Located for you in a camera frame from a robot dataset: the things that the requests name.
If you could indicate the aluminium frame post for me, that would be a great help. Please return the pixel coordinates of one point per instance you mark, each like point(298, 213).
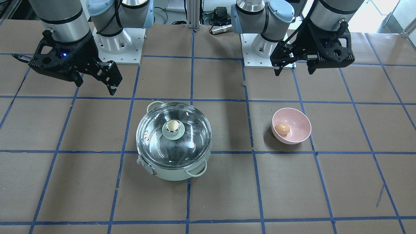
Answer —
point(193, 11)

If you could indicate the black power adapter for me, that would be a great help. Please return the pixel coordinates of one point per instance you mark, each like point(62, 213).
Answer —
point(220, 14)

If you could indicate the pink bowl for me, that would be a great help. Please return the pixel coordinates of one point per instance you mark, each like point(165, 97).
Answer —
point(297, 122)

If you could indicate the brown egg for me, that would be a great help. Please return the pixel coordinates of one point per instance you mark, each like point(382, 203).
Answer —
point(282, 129)

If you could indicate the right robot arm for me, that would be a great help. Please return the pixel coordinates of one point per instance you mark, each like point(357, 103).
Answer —
point(67, 20)

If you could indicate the silver cylindrical connector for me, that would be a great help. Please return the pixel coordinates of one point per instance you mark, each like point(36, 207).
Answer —
point(221, 30)

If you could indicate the pale green cooking pot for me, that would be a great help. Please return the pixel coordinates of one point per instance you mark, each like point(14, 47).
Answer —
point(174, 143)

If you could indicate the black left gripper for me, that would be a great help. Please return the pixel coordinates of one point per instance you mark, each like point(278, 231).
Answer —
point(299, 46)

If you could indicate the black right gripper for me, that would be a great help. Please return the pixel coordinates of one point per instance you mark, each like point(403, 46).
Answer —
point(84, 55)

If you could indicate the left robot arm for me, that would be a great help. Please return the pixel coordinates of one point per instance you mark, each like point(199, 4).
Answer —
point(272, 19)

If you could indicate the glass pot lid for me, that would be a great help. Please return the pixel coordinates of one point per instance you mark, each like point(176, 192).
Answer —
point(174, 135)

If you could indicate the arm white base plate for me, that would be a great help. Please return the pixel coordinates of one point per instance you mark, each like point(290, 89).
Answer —
point(256, 51)
point(124, 49)

